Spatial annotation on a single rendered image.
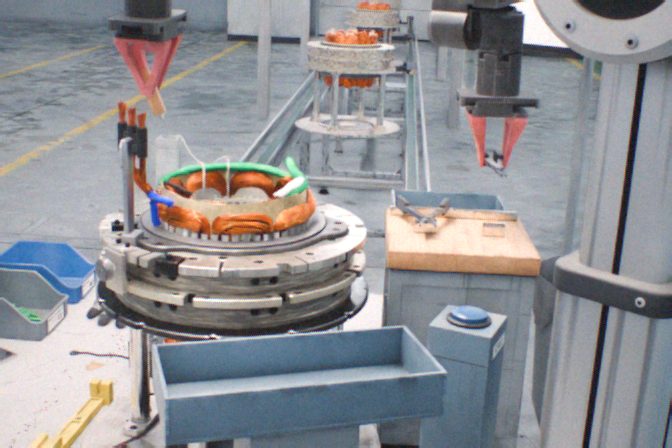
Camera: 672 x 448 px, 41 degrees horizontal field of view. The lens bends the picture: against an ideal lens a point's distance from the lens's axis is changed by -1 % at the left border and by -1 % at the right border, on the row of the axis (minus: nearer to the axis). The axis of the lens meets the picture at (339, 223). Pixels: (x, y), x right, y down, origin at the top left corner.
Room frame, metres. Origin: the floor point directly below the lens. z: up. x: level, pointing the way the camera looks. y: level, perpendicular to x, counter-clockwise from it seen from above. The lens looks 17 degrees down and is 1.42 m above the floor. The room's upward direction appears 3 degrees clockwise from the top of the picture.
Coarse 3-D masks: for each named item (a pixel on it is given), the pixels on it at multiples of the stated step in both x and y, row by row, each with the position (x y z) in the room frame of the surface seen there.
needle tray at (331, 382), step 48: (288, 336) 0.80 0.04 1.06; (336, 336) 0.81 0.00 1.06; (384, 336) 0.83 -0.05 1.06; (192, 384) 0.77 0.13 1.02; (240, 384) 0.77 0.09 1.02; (288, 384) 0.78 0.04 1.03; (336, 384) 0.70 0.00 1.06; (384, 384) 0.72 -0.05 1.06; (432, 384) 0.73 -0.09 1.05; (192, 432) 0.67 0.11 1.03; (240, 432) 0.68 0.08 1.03; (288, 432) 0.69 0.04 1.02; (336, 432) 0.72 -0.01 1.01
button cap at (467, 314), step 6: (462, 306) 0.95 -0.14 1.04; (468, 306) 0.95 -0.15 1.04; (474, 306) 0.95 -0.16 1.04; (456, 312) 0.93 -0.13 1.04; (462, 312) 0.93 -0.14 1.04; (468, 312) 0.93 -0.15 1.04; (474, 312) 0.93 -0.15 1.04; (480, 312) 0.93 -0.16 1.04; (486, 312) 0.93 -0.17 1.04; (456, 318) 0.92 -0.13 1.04; (462, 318) 0.92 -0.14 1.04; (468, 318) 0.92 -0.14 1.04; (474, 318) 0.92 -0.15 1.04; (480, 318) 0.92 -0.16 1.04; (486, 318) 0.93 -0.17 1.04
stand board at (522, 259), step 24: (408, 216) 1.23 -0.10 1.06; (408, 240) 1.12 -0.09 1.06; (432, 240) 1.12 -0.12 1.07; (456, 240) 1.13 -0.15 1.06; (480, 240) 1.13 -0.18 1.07; (504, 240) 1.14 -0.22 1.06; (528, 240) 1.14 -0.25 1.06; (408, 264) 1.07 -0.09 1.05; (432, 264) 1.07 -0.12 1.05; (456, 264) 1.07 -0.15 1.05; (480, 264) 1.07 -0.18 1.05; (504, 264) 1.07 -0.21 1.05; (528, 264) 1.07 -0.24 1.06
